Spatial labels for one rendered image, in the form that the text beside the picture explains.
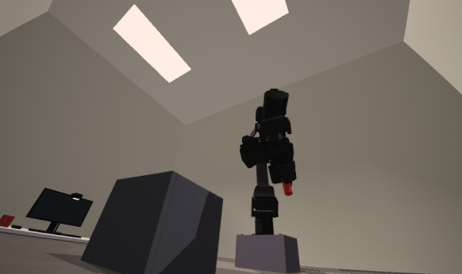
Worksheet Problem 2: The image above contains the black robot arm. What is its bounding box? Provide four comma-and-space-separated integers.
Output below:
240, 89, 288, 234

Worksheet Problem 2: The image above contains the red peg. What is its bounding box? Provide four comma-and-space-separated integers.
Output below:
282, 180, 293, 196

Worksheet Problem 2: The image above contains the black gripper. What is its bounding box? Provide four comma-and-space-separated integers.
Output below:
257, 116, 297, 187

